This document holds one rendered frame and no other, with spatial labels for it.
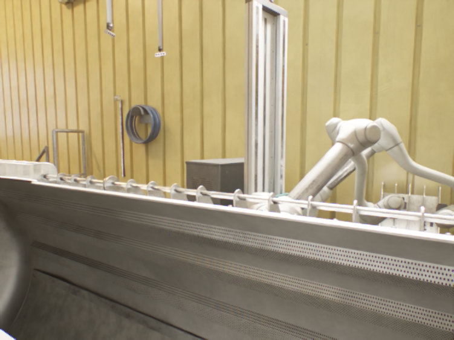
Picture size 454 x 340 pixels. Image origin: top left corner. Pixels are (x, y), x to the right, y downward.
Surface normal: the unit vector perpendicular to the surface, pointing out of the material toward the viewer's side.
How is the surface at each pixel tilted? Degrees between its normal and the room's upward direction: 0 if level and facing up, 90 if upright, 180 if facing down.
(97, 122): 90
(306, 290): 62
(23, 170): 90
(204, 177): 90
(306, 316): 105
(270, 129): 90
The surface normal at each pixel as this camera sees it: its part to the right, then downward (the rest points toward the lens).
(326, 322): -0.50, 0.34
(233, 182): 0.71, 0.07
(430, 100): -0.52, 0.08
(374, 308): -0.46, -0.39
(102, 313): -0.50, -0.15
